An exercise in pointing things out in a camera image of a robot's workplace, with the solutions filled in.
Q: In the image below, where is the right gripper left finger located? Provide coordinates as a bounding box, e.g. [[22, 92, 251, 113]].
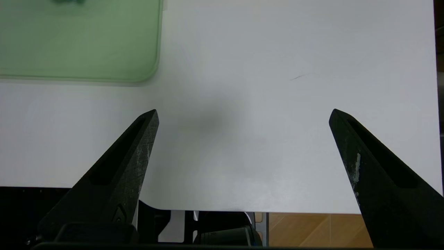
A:
[[36, 109, 160, 242]]

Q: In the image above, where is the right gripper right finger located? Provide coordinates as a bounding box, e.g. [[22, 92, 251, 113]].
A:
[[329, 109, 444, 248]]

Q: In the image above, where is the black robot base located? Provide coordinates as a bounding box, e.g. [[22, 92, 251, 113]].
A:
[[0, 187, 269, 248]]

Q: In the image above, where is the green plastic tray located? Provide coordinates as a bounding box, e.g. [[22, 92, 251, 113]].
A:
[[0, 0, 164, 86]]

